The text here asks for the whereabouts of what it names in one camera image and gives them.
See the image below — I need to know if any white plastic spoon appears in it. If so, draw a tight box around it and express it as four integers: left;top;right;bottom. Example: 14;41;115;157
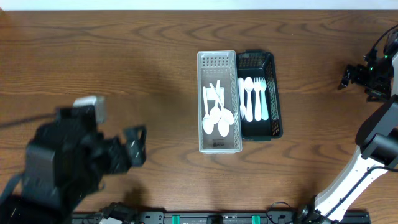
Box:
210;83;234;125
210;80;221;124
202;86;214;135
218;97;230;137
244;77;254;122

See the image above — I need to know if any white plastic fork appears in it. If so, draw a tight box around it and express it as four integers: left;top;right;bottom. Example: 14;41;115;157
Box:
238;78;246;120
254;78;262;121
260;77;269;121

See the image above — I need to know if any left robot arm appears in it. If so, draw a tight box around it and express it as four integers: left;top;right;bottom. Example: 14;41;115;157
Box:
1;106;147;223

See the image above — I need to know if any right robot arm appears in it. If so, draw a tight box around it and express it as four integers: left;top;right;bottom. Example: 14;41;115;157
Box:
293;26;397;223

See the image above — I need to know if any white label in basket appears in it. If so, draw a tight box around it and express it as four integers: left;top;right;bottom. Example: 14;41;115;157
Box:
206;87;224;101

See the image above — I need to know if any black plastic basket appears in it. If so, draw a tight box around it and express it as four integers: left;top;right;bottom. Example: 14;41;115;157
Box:
236;50;283;141

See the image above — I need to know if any clear plastic basket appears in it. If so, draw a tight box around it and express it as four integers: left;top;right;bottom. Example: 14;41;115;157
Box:
197;50;243;154

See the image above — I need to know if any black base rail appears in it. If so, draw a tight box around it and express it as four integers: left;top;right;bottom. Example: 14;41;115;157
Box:
71;202;373;224

